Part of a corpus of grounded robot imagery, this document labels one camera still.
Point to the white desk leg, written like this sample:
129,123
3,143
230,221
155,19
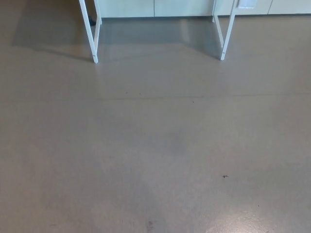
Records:
229,29
87,29

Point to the white cabinet door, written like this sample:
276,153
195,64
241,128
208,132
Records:
291,4
126,7
182,7

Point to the small black floor object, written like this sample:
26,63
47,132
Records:
91,21

